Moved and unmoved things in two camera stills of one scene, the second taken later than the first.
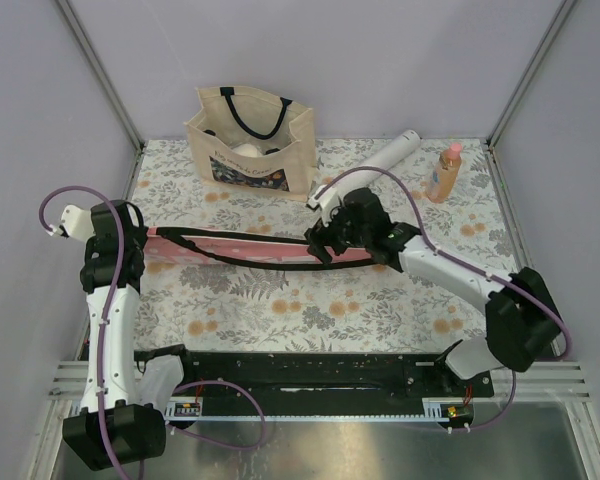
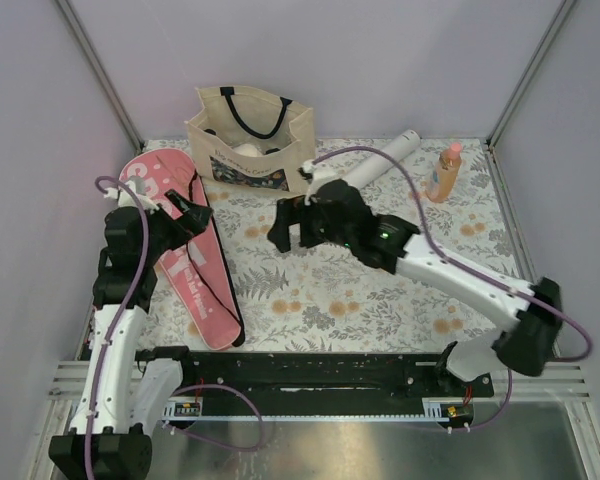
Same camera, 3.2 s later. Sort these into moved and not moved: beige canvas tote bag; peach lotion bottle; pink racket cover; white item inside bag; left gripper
Moved: pink racket cover; left gripper
Not moved: peach lotion bottle; beige canvas tote bag; white item inside bag
